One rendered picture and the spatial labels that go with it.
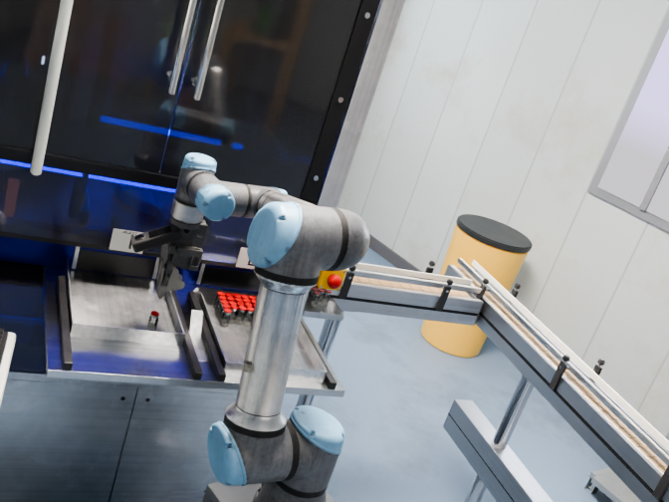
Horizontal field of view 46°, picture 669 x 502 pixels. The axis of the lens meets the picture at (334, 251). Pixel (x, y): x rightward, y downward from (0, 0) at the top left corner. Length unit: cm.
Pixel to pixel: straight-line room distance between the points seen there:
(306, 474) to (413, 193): 398
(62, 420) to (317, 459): 100
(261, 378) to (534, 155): 356
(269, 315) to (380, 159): 430
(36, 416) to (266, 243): 116
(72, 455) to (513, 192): 323
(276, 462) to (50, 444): 103
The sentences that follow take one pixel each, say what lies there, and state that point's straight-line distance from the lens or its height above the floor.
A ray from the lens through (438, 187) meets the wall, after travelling 524.
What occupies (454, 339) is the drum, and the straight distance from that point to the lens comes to 447.
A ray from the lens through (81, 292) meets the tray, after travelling 209.
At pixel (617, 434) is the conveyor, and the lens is 225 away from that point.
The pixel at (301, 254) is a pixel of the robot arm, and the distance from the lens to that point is 135.
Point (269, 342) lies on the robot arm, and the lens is 141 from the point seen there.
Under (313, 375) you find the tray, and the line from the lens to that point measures 195.
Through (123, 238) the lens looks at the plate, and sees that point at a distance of 208.
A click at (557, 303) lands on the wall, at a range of 469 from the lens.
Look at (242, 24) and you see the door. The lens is 197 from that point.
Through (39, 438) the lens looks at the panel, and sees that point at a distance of 239.
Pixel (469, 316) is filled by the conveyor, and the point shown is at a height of 88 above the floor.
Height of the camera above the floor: 185
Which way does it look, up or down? 20 degrees down
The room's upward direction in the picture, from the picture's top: 19 degrees clockwise
